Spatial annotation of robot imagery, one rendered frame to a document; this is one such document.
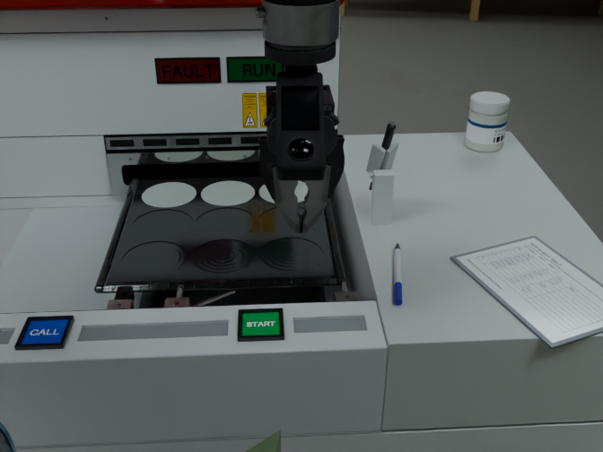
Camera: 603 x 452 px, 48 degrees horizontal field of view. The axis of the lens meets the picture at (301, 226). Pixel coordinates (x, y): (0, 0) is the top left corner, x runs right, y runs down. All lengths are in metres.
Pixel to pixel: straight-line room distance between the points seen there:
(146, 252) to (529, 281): 0.58
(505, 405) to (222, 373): 0.36
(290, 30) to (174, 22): 0.64
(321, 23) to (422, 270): 0.42
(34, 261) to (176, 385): 0.53
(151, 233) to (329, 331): 0.44
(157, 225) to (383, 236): 0.40
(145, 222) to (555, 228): 0.67
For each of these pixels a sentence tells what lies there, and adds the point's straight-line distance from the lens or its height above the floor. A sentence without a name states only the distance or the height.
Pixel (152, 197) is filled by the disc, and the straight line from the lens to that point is 1.29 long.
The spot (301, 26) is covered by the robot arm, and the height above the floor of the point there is 1.33.
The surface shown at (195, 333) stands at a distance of 0.86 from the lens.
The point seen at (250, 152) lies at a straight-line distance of 1.35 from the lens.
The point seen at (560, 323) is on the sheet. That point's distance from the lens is 0.90.
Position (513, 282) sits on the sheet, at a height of 0.97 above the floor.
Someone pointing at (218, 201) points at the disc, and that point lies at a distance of 1.25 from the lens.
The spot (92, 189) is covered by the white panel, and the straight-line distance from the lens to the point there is 1.44.
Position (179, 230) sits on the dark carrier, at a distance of 1.18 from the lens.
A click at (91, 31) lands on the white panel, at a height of 1.17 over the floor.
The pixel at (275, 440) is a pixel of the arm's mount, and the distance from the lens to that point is 0.60.
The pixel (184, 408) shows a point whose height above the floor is 0.88.
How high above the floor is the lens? 1.49
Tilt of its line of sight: 31 degrees down
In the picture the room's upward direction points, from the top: straight up
